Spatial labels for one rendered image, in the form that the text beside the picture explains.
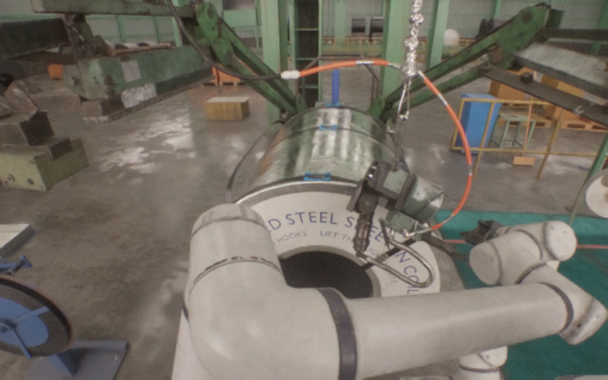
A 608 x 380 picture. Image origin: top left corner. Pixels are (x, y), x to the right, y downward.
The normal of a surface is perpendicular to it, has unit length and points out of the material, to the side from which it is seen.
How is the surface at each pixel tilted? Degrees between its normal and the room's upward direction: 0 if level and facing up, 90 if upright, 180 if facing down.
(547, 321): 66
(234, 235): 3
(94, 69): 90
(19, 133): 90
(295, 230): 90
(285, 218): 90
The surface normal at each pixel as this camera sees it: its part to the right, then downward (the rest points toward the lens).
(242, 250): 0.22, -0.88
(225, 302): -0.18, -0.70
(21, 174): -0.13, 0.47
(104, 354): -0.01, -0.88
